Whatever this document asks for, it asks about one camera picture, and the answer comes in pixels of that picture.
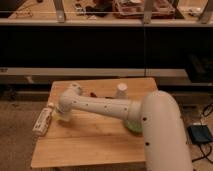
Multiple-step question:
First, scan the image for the red-brown marker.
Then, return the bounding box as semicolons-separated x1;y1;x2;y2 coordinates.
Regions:
89;92;97;98

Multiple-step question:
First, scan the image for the green plate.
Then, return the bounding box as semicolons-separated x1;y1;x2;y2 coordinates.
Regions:
123;121;142;134

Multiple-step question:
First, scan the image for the black power adapter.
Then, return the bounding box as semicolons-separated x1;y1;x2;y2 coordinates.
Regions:
187;125;213;144

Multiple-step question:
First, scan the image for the wooden table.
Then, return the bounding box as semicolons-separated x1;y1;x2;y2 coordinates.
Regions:
31;78;158;168

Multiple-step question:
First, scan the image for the cluttered tray on shelf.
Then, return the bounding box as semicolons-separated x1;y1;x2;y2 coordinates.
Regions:
112;0;175;19

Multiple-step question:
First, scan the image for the white toothpaste tube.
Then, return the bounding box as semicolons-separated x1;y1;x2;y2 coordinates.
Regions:
33;103;54;136

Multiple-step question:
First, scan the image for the black floor cable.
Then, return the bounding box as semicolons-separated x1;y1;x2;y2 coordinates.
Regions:
189;103;213;171

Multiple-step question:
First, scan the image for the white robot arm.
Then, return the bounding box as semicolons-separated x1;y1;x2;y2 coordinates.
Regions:
57;83;193;171

